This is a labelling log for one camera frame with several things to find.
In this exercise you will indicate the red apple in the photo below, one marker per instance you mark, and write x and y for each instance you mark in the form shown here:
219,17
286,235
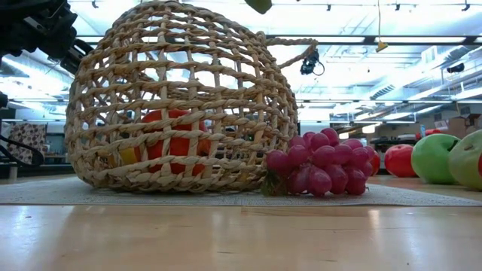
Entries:
376,163
399,162

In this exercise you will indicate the green pear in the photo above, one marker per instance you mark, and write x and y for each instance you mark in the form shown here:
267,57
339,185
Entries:
468,162

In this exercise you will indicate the black ceiling beam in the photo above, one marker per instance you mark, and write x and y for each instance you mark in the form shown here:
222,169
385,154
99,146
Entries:
376,39

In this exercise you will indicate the black metal table frame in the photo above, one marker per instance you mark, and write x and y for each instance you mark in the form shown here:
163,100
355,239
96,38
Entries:
37,171

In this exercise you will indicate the yellow bell pepper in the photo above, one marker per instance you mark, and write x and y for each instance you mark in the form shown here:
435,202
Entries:
128,156

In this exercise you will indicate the woven straw basket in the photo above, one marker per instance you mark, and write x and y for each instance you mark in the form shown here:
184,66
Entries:
169,181

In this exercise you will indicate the green cucumber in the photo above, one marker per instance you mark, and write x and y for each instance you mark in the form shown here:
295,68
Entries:
260,5

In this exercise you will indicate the green apple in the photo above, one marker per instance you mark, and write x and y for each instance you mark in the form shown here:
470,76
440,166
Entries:
433,160

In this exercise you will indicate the grey woven placemat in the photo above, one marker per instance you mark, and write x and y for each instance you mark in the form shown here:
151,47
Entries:
113,195

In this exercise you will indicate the red background object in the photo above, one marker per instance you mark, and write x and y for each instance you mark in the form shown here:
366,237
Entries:
429,132

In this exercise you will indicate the purple grape bunch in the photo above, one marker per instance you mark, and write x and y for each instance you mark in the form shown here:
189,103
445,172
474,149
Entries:
320,162

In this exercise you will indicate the black ceiling mounted object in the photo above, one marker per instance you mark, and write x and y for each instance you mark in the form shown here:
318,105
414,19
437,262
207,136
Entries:
455,68

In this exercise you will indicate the orange red tomato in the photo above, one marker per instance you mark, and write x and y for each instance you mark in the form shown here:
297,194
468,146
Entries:
177,147

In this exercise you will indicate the brown patterned box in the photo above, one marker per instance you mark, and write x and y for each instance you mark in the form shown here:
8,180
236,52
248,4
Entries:
26,139

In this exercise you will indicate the cardboard box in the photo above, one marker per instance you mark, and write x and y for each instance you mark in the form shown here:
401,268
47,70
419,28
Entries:
459,128

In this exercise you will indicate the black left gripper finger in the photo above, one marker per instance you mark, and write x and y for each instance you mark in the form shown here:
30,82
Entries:
75,56

